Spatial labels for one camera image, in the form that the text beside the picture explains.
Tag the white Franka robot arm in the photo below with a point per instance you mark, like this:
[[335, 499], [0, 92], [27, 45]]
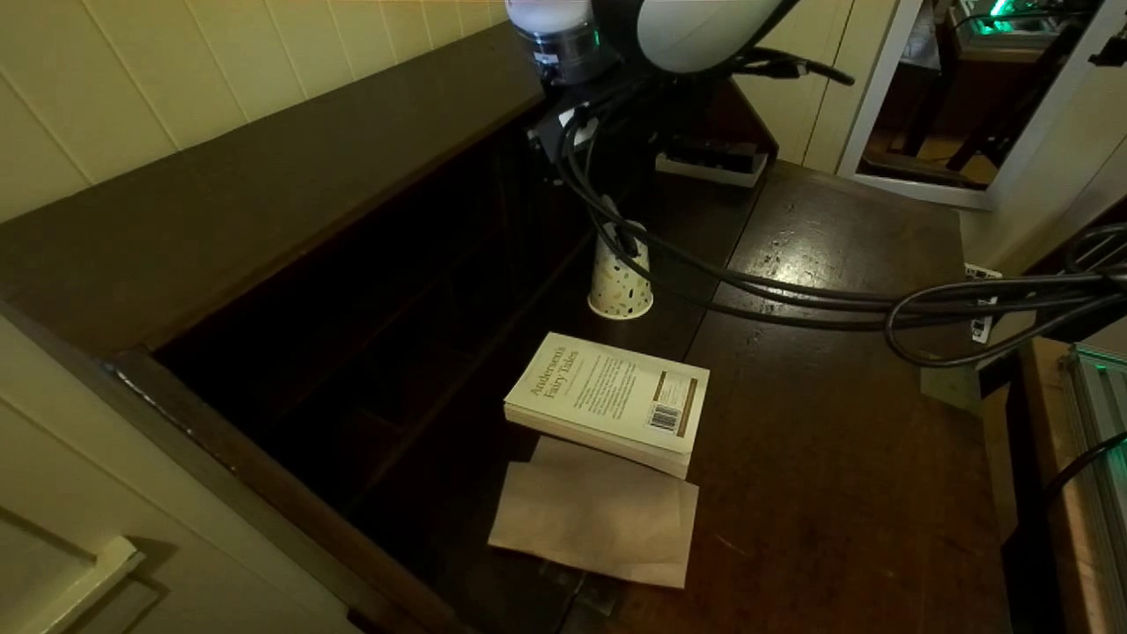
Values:
[[690, 23]]

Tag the small paper note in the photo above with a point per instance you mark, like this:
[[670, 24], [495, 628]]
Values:
[[951, 387]]

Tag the black box with white edge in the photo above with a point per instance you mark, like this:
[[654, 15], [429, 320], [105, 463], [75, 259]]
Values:
[[716, 162]]

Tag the dark pen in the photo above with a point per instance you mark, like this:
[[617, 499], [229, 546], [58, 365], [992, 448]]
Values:
[[623, 245]]

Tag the light wooden robot table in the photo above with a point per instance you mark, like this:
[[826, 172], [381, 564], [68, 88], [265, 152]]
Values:
[[1041, 468]]

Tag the white perforated panel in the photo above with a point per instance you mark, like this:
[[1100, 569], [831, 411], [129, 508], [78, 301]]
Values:
[[982, 319]]

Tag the white framed doorway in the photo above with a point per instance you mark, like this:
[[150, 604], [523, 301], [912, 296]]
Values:
[[1056, 142]]

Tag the brown paper envelope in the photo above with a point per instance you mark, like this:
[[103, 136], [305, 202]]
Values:
[[593, 523]]

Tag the dark wooden secretary desk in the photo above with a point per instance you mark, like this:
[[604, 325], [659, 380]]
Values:
[[294, 233]]

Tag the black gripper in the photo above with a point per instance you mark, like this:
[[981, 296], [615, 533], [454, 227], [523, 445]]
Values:
[[576, 116]]

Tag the white paperback book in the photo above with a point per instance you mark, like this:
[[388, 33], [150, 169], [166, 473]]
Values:
[[604, 400]]

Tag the white paper cup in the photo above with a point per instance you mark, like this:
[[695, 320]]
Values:
[[621, 286]]

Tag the green lit robot mounting platform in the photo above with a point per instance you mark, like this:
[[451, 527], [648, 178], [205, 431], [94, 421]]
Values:
[[1102, 468]]

